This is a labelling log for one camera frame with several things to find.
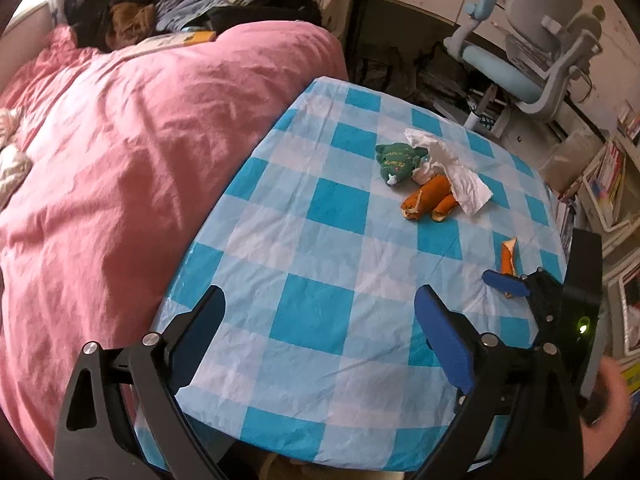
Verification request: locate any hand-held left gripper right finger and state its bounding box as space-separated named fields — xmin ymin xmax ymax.
xmin=414 ymin=284 xmax=586 ymax=480

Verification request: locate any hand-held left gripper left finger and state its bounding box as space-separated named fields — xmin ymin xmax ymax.
xmin=52 ymin=284 xmax=236 ymax=480

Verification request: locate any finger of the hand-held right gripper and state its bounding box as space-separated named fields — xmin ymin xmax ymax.
xmin=481 ymin=267 xmax=567 ymax=343

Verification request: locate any orange peel strip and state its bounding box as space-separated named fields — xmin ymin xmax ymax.
xmin=500 ymin=237 xmax=522 ymax=299

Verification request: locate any white tissue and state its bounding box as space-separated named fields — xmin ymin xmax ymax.
xmin=404 ymin=128 xmax=493 ymax=217

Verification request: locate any person's right hand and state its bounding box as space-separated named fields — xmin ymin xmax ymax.
xmin=582 ymin=357 xmax=640 ymax=480

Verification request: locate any curled orange peel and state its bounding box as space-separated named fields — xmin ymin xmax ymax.
xmin=432 ymin=194 xmax=461 ymax=224
xmin=401 ymin=174 xmax=453 ymax=221

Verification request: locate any shelf of books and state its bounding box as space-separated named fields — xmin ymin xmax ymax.
xmin=555 ymin=100 xmax=640 ymax=376

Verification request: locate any translucent plastic bag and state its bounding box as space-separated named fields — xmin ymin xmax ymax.
xmin=539 ymin=127 xmax=607 ymax=192

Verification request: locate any blue white checked bedsheet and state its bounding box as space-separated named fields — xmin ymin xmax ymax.
xmin=132 ymin=76 xmax=568 ymax=478

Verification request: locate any green wrapper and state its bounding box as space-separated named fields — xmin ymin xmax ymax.
xmin=375 ymin=141 xmax=431 ymax=187

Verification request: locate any pink quilt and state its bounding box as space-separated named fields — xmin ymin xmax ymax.
xmin=0 ymin=20 xmax=351 ymax=466

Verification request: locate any blue grey office chair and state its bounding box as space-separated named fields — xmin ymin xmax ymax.
xmin=442 ymin=0 xmax=603 ymax=136

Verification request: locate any dark bag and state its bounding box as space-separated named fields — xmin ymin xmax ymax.
xmin=350 ymin=45 xmax=471 ymax=111

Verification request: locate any white crumpled cloth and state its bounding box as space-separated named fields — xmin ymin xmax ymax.
xmin=0 ymin=107 xmax=33 ymax=206

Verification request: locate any yellow book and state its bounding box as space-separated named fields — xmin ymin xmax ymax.
xmin=125 ymin=30 xmax=218 ymax=58

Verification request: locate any pile of clothes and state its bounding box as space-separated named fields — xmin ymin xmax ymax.
xmin=65 ymin=0 xmax=326 ymax=53

